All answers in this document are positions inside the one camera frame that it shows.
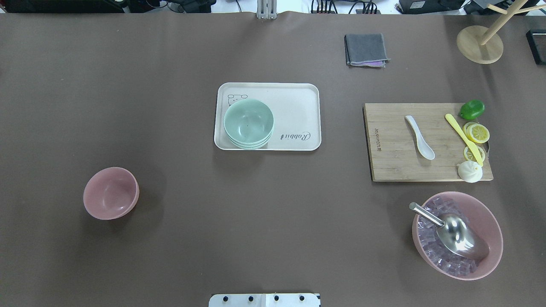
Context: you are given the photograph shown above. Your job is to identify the black tablet device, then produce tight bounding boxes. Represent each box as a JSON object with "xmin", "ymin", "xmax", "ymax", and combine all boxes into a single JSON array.
[{"xmin": 526, "ymin": 29, "xmax": 546, "ymax": 65}]

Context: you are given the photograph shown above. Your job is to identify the wooden cup stand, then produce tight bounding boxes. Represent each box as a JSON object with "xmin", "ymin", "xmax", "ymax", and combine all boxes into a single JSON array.
[{"xmin": 456, "ymin": 0, "xmax": 546, "ymax": 64}]

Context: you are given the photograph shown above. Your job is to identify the yellow plastic knife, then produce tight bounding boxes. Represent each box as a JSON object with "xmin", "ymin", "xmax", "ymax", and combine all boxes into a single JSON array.
[{"xmin": 444, "ymin": 113, "xmax": 485, "ymax": 166}]

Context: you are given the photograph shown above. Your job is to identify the metal scoop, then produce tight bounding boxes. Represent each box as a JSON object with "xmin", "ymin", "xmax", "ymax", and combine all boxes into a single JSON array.
[{"xmin": 409, "ymin": 202, "xmax": 490, "ymax": 261}]

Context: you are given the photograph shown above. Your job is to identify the white rabbit tray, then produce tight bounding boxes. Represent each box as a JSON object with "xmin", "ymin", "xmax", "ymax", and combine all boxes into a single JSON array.
[{"xmin": 213, "ymin": 82, "xmax": 322, "ymax": 151}]

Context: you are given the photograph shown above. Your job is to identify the green lime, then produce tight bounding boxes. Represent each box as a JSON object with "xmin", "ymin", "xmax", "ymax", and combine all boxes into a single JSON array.
[{"xmin": 459, "ymin": 99, "xmax": 485, "ymax": 121}]

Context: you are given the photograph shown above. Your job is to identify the bamboo cutting board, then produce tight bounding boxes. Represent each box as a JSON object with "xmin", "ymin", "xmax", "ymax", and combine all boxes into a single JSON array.
[{"xmin": 363, "ymin": 103, "xmax": 494, "ymax": 182}]

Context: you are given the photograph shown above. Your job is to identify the large pink bowl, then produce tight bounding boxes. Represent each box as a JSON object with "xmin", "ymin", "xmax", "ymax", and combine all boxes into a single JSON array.
[{"xmin": 412, "ymin": 191, "xmax": 504, "ymax": 281}]

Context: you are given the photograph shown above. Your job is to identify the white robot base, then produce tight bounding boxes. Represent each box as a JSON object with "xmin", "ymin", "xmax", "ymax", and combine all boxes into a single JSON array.
[{"xmin": 208, "ymin": 293, "xmax": 321, "ymax": 307}]

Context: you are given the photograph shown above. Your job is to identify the white ceramic spoon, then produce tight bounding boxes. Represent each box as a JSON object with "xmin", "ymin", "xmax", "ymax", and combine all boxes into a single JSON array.
[{"xmin": 404, "ymin": 115, "xmax": 436, "ymax": 160}]

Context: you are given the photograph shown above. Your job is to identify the small pink bowl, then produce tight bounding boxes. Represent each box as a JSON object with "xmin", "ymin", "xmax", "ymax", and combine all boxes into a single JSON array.
[{"xmin": 83, "ymin": 167, "xmax": 139, "ymax": 220}]

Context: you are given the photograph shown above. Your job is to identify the top green bowl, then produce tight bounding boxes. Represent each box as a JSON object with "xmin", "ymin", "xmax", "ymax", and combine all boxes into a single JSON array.
[{"xmin": 224, "ymin": 98, "xmax": 275, "ymax": 143}]

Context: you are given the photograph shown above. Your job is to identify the grey folded cloth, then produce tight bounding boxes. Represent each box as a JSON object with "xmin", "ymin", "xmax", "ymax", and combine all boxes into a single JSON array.
[{"xmin": 344, "ymin": 33, "xmax": 390, "ymax": 68}]

